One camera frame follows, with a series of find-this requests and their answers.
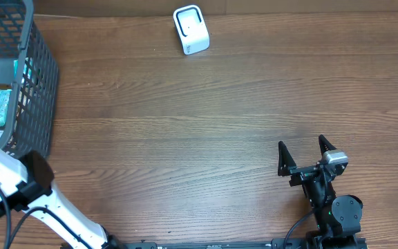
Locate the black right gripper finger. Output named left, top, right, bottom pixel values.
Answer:
left=278, top=141, right=296, bottom=176
left=319, top=134, right=336, bottom=155

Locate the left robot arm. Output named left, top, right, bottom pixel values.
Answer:
left=0, top=149, right=124, bottom=248

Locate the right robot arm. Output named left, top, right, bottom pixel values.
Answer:
left=277, top=135, right=367, bottom=249

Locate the white barcode scanner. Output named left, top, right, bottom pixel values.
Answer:
left=173, top=5, right=210, bottom=55

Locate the grey plastic mesh basket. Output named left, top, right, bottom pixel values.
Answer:
left=0, top=0, right=59, bottom=158

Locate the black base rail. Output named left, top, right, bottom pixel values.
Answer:
left=124, top=238, right=368, bottom=249

